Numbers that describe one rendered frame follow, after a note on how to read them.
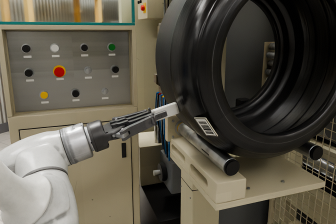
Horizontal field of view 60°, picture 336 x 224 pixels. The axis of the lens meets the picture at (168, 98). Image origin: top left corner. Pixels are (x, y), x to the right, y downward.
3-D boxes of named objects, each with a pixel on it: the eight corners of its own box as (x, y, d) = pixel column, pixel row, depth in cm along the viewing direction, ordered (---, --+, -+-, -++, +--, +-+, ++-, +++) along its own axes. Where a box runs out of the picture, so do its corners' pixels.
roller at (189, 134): (187, 133, 108) (175, 133, 107) (188, 121, 107) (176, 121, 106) (239, 175, 76) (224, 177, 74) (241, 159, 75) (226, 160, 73)
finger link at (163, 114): (147, 116, 75) (150, 119, 72) (165, 109, 76) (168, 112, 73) (148, 121, 75) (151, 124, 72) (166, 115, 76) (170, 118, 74)
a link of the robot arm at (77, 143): (60, 124, 73) (83, 116, 75) (72, 156, 76) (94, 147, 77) (59, 136, 65) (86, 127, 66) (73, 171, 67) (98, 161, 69)
